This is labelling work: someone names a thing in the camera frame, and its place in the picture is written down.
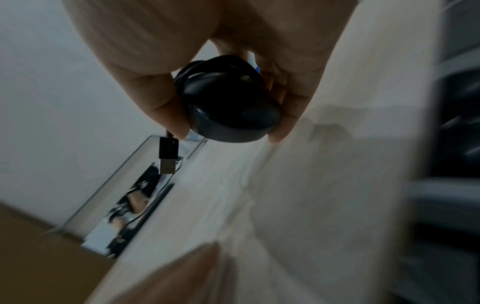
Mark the person's left hand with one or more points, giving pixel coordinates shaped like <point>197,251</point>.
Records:
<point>187,276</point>

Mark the person's right hand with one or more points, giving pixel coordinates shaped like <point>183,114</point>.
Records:
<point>168,29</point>

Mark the brown cardboard box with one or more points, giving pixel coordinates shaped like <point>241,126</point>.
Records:
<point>37,267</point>

